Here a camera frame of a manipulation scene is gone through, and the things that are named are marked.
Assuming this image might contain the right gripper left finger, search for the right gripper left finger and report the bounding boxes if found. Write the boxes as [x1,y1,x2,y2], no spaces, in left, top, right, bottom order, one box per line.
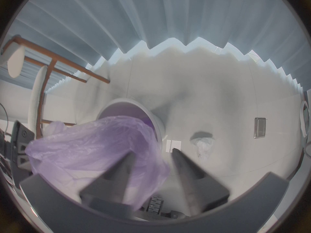
[80,151,136,211]

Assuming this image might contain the purple plastic bag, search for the purple plastic bag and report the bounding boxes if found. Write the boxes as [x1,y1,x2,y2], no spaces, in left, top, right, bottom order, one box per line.
[25,105,171,209]

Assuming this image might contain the white plastic wrapper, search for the white plastic wrapper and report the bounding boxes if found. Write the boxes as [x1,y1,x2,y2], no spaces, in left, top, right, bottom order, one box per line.
[196,137,214,158]

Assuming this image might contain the white trash bin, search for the white trash bin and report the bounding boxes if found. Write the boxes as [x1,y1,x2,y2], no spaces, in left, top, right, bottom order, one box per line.
[96,97,166,143]

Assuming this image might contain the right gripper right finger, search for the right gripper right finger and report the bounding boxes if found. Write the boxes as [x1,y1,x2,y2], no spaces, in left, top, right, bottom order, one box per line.
[171,148,231,216]

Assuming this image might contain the wooden chair white cushions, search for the wooden chair white cushions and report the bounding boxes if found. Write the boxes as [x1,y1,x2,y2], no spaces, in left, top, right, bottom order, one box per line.
[0,35,111,140]

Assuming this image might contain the pale blue curtain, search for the pale blue curtain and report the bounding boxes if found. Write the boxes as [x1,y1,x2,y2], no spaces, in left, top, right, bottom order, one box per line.
[1,0,305,94]

